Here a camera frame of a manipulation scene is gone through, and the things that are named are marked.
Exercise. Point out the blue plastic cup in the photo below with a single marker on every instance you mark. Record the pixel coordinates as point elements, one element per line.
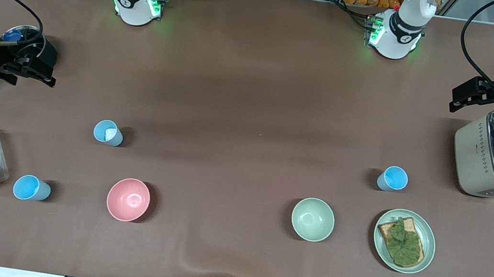
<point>392,178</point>
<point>108,133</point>
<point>29,188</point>

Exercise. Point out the glass lid blue knob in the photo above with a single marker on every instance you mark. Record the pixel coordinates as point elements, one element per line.
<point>12,35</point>

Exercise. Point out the pale green plate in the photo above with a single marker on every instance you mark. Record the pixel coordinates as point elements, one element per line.
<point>428,241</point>

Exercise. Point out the pink bowl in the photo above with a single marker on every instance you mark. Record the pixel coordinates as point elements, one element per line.
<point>128,199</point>

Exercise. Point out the toast slice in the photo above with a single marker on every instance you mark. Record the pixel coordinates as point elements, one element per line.
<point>385,229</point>

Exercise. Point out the green lettuce leaf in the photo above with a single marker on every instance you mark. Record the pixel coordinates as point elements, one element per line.
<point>404,242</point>

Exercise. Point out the pale green bowl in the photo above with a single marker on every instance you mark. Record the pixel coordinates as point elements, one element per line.
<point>313,219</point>

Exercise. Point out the brown table cover cloth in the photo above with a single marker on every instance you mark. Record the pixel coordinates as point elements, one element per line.
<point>241,181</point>

